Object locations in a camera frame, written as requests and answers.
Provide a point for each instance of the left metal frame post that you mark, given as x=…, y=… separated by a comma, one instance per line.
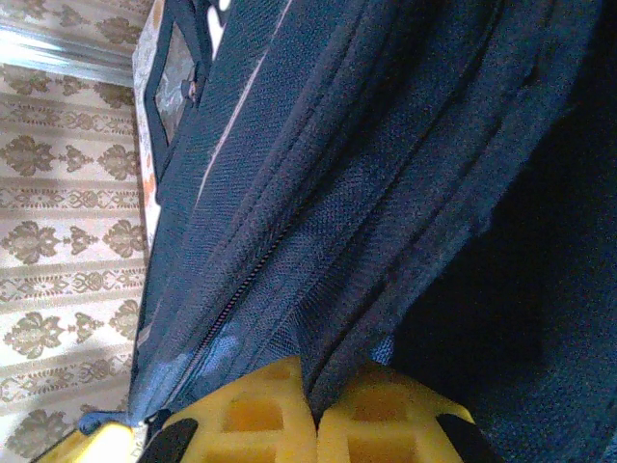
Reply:
x=58, y=50

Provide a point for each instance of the navy blue backpack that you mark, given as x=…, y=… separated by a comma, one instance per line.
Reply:
x=385, y=193

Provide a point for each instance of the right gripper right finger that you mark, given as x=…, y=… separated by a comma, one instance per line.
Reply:
x=385, y=429

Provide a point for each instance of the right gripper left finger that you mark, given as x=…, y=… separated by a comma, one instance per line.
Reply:
x=250, y=424

